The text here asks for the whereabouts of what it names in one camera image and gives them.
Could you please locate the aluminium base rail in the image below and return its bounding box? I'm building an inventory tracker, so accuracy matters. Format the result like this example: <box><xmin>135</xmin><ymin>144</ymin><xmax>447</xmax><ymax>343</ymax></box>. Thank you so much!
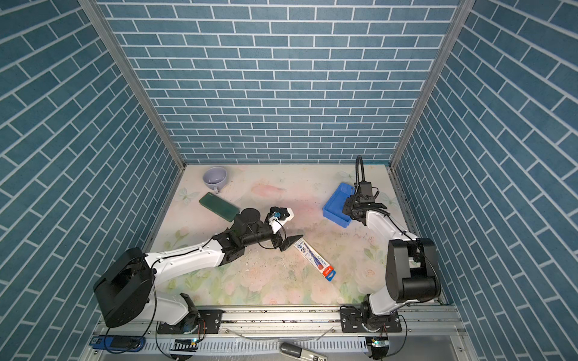
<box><xmin>80</xmin><ymin>305</ymin><xmax>477</xmax><ymax>360</ymax></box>

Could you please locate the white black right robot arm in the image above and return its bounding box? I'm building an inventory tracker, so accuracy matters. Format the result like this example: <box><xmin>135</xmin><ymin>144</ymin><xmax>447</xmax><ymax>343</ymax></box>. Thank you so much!
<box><xmin>343</xmin><ymin>194</ymin><xmax>442</xmax><ymax>331</ymax></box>

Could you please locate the grey handheld tool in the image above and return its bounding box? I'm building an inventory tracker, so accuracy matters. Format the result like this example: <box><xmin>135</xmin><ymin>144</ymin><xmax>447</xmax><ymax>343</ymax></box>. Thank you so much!
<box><xmin>279</xmin><ymin>342</ymin><xmax>328</xmax><ymax>361</ymax></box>

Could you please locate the toothpaste tube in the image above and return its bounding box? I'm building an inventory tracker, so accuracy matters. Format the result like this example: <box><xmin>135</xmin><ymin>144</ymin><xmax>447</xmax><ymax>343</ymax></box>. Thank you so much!
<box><xmin>294</xmin><ymin>238</ymin><xmax>336</xmax><ymax>281</ymax></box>

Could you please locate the lavender speckled ceramic mug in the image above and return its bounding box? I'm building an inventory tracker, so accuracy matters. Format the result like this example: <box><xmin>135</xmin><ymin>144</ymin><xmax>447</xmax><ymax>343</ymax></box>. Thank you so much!
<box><xmin>203</xmin><ymin>166</ymin><xmax>228</xmax><ymax>193</ymax></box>

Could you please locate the blue black handheld device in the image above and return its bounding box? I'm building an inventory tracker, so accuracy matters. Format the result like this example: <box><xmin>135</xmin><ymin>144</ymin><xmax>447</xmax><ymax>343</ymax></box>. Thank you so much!
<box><xmin>89</xmin><ymin>335</ymin><xmax>145</xmax><ymax>353</ymax></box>

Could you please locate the blue plastic bin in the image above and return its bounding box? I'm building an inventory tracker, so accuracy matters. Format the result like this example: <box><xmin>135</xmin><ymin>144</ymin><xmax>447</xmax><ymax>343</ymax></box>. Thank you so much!
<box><xmin>322</xmin><ymin>183</ymin><xmax>355</xmax><ymax>228</ymax></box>

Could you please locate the aluminium corner post left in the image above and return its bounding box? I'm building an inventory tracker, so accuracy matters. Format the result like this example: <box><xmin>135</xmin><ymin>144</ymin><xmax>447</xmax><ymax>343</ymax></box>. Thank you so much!
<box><xmin>78</xmin><ymin>0</ymin><xmax>186</xmax><ymax>171</ymax></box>

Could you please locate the aluminium corner post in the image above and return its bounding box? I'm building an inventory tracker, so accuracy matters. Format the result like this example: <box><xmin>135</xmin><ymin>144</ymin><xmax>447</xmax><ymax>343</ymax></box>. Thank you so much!
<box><xmin>390</xmin><ymin>0</ymin><xmax>475</xmax><ymax>170</ymax></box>
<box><xmin>78</xmin><ymin>0</ymin><xmax>186</xmax><ymax>171</ymax></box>

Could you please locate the green translucent pencil case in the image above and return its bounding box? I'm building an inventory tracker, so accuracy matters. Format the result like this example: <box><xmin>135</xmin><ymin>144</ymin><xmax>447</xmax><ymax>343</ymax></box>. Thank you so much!
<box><xmin>199</xmin><ymin>193</ymin><xmax>240</xmax><ymax>222</ymax></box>

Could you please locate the aluminium corner post right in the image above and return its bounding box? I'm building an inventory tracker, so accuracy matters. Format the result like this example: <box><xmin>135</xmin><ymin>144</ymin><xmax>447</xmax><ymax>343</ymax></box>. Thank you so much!
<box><xmin>390</xmin><ymin>0</ymin><xmax>475</xmax><ymax>170</ymax></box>

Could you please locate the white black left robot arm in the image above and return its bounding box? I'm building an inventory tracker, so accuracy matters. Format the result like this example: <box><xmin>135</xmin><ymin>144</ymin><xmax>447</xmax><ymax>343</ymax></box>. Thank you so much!
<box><xmin>93</xmin><ymin>207</ymin><xmax>302</xmax><ymax>333</ymax></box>

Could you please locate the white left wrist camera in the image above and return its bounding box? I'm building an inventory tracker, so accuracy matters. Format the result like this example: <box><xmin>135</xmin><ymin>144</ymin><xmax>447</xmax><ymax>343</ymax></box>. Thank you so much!
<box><xmin>266</xmin><ymin>207</ymin><xmax>294</xmax><ymax>234</ymax></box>

